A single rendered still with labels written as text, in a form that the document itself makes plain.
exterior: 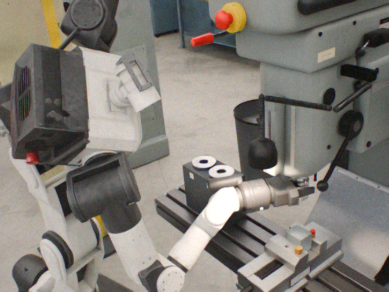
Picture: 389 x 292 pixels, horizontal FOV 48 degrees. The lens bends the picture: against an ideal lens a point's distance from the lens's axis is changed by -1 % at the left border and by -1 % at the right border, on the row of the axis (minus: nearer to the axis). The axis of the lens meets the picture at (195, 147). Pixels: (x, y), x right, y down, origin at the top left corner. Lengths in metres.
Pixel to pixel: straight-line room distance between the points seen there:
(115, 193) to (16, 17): 1.67
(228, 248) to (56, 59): 0.87
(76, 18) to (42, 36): 1.46
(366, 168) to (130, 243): 0.90
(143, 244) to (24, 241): 2.42
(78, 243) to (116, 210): 0.51
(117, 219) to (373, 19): 0.75
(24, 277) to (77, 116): 1.08
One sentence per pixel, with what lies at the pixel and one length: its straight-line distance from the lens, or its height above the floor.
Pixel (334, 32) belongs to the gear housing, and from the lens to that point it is 1.02.
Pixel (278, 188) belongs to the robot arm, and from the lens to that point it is 1.25.
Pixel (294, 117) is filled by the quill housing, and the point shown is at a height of 1.50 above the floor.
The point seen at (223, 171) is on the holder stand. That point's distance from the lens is 1.60.
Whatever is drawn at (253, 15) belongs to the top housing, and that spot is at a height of 1.77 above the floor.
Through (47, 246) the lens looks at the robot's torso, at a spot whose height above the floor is 1.05.
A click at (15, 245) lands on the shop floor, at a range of 3.44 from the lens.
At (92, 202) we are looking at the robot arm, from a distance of 1.01.
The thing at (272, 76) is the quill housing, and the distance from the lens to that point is 1.11.
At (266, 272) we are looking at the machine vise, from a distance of 1.38.
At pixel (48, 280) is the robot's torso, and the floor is 0.74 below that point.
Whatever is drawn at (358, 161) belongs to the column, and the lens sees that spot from 1.64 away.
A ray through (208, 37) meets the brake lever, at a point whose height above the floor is 1.71.
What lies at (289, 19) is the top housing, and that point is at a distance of 0.90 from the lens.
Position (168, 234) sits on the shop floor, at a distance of 3.16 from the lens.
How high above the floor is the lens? 1.95
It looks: 27 degrees down
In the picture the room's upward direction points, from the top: 5 degrees counter-clockwise
